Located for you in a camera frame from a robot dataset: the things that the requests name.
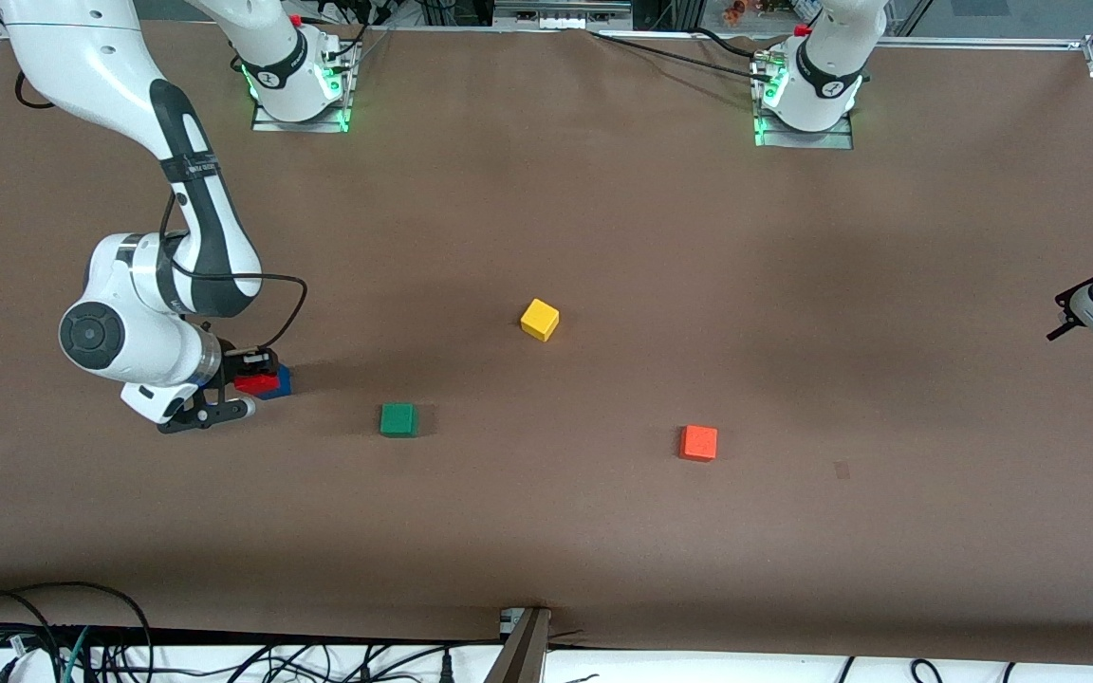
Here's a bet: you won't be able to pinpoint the yellow wooden cube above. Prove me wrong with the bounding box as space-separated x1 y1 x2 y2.
520 298 561 343

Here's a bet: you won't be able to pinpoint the brown table cover sheet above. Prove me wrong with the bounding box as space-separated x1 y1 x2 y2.
0 19 1093 665

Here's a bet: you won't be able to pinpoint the orange wooden cube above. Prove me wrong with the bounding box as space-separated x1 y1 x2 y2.
679 425 719 463

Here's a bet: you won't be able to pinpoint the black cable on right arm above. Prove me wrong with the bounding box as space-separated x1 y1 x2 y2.
159 190 308 352

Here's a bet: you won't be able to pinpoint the black looped cable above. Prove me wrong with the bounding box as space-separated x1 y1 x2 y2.
0 581 157 683

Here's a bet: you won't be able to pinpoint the metal base plate of right arm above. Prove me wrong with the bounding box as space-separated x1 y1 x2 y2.
250 38 358 134

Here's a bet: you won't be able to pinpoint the teal cable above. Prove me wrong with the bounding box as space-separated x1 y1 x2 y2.
61 626 92 683

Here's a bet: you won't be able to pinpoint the grey metal camera post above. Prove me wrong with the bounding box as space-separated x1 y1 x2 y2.
485 607 552 683

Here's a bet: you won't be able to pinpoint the long black table cable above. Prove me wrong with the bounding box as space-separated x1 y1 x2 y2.
589 28 770 79

